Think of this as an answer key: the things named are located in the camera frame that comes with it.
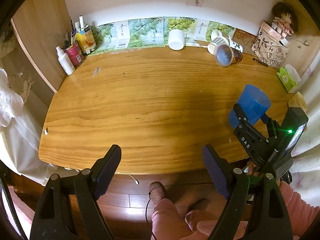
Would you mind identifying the white plastic cup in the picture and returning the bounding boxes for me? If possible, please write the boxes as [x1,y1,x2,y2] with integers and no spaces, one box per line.
[168,29,185,50]

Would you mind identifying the pink red can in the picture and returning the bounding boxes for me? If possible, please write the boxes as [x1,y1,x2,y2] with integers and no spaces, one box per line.
[63,42,85,68]

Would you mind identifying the green grape print boxes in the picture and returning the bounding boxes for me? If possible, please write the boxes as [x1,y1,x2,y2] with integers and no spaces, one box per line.
[91,16,235,55]

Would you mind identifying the yellow snack package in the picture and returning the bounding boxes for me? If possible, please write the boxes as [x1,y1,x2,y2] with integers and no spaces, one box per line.
[75,24,96,55]

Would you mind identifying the black camera box green light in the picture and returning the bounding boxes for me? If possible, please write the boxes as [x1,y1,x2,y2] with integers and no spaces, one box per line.
[274,107,309,159]

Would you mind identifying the white cup behind stack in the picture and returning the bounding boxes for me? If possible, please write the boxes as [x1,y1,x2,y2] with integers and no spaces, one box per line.
[210,29,222,41]

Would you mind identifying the checkered paper cup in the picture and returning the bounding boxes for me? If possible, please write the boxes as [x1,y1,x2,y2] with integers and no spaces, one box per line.
[207,36,229,55]

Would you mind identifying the blue plastic cup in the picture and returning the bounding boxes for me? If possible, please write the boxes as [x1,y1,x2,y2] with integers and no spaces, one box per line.
[236,84,271,125]

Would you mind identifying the black pen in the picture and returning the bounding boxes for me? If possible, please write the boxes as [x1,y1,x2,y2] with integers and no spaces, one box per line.
[253,58,268,67]

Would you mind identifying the brown haired doll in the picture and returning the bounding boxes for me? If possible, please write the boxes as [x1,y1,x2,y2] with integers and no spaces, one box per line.
[271,2,298,38]

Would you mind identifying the white spray bottle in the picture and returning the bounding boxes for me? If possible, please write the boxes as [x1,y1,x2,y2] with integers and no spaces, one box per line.
[56,46,75,75]

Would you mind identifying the brown round print box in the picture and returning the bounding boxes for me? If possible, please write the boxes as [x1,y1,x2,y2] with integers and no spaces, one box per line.
[233,29,257,56]

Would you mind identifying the brown printed paper cup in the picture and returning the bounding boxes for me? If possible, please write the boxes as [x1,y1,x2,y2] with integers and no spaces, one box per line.
[214,43,243,67]

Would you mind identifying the letter print canvas bag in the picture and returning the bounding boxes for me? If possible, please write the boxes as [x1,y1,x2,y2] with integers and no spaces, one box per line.
[251,28,289,68]

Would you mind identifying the white lace curtain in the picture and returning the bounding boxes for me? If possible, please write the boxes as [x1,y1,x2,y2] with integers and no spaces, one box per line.
[1,24,77,185]

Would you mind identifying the green tissue pack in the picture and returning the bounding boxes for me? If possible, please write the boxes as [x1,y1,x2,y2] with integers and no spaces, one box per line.
[277,64,301,94]

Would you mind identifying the pink trouser legs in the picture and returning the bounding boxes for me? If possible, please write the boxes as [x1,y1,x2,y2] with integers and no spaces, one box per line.
[149,180,320,240]

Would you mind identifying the white panda print cup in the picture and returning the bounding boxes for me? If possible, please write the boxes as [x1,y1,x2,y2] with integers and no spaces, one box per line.
[227,38,243,53]

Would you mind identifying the pink patterned roll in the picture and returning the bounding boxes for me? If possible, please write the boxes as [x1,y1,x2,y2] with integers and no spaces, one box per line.
[260,21,282,42]

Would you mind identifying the yellow ceramic mug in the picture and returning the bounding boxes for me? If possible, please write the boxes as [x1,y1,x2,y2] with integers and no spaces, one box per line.
[288,92,308,113]

